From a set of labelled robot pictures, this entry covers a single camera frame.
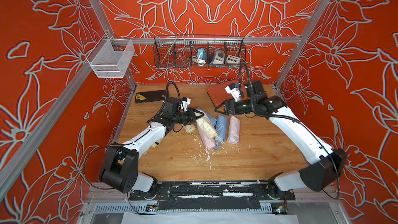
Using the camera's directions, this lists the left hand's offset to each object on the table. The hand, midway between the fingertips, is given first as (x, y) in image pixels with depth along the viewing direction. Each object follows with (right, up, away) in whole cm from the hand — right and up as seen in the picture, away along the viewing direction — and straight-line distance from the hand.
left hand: (203, 114), depth 79 cm
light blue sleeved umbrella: (+7, -5, +18) cm, 20 cm away
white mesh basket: (-57, +34, +15) cm, 68 cm away
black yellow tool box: (-37, +10, +30) cm, 49 cm away
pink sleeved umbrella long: (+4, -17, +6) cm, 19 cm away
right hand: (+6, +3, -9) cm, 11 cm away
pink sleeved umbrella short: (+19, -12, +11) cm, 24 cm away
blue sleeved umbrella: (+11, -9, +12) cm, 19 cm away
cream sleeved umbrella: (+2, -5, -5) cm, 7 cm away
